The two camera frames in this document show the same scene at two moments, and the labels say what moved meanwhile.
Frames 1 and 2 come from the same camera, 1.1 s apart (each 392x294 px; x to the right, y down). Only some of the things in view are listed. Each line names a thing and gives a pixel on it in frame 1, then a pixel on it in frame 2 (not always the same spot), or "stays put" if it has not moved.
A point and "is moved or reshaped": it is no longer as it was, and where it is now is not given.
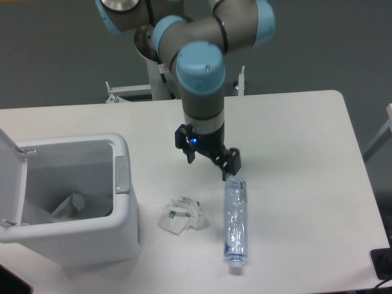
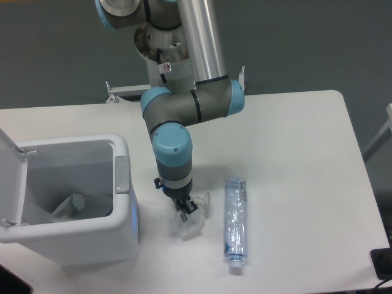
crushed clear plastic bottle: [236, 235] stays put
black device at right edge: [381, 259] stays put
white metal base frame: [114, 92] stays put
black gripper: [212, 144] to [179, 196]
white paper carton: [180, 214] is moved or reshaped
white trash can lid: [13, 174] stays put
